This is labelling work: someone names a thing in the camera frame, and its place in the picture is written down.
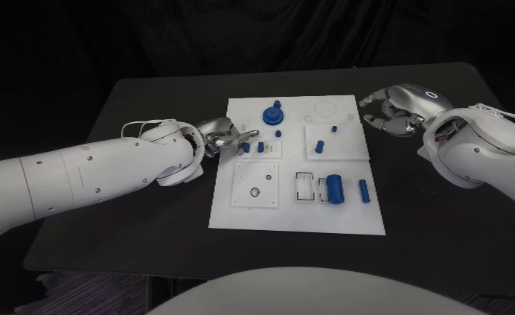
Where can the blue gear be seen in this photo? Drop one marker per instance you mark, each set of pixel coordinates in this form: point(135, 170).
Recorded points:
point(274, 115)

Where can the thick blue cylinder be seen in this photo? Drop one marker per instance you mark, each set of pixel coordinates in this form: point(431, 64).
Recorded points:
point(334, 189)

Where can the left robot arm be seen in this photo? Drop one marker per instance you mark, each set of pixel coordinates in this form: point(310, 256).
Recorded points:
point(99, 169)

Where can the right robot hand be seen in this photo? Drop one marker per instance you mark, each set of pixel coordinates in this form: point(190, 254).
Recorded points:
point(414, 105)

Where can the thin long blue cylinder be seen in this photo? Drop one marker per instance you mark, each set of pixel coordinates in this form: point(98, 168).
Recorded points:
point(363, 191)

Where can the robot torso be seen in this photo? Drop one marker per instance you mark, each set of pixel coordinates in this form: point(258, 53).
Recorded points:
point(317, 292)

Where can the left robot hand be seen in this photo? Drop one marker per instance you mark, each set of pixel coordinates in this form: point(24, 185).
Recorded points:
point(219, 132)

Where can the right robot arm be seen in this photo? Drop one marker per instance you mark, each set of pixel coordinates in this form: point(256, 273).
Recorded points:
point(470, 150)

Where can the white task board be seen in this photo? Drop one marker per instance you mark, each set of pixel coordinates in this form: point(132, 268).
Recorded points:
point(297, 209)

